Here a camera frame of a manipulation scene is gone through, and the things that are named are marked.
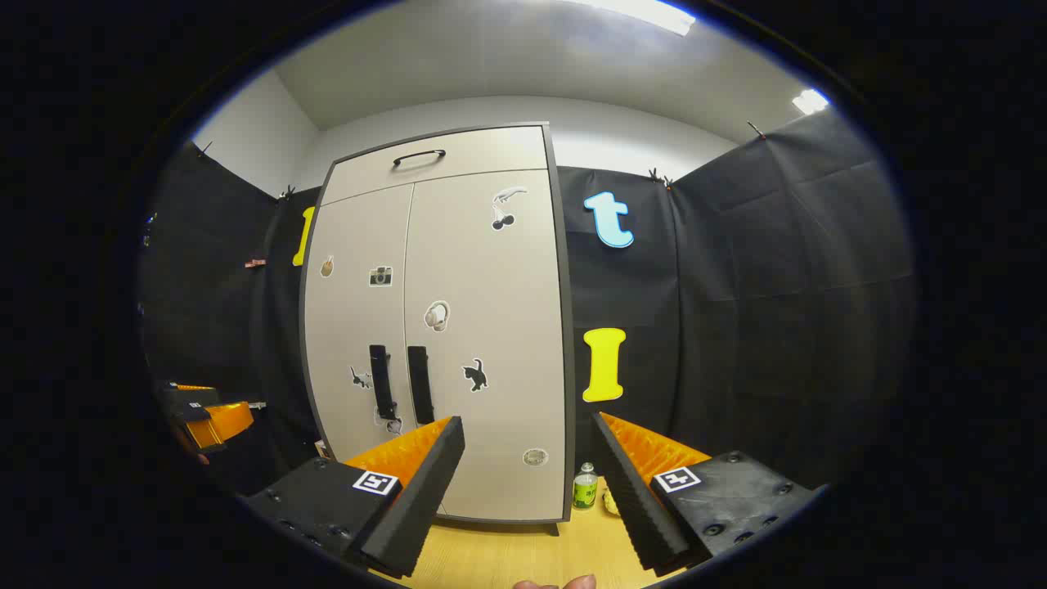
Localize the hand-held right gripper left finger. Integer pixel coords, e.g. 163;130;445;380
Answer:
245;416;465;580

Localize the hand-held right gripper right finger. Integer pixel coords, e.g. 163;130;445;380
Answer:
591;411;827;578

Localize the beige cabinet door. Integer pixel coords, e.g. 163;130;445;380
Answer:
303;184;414;463
403;169;565;520

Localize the beige double-door shoe cabinet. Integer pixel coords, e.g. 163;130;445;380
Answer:
299;123;575;537

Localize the beige cabinet drawer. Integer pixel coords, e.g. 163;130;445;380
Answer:
321;127;549;205

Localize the small green label bottle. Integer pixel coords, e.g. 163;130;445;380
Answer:
573;462;599;510

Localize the black backdrop cloth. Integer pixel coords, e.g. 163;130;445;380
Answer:
139;106;917;492

